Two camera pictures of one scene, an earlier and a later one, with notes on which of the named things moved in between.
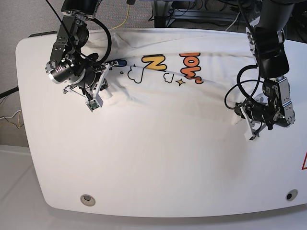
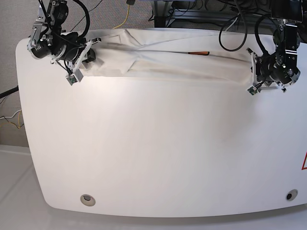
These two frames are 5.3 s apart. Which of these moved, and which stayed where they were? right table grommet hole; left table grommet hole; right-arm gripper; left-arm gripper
Moved: left-arm gripper; right-arm gripper
Stayed: left table grommet hole; right table grommet hole
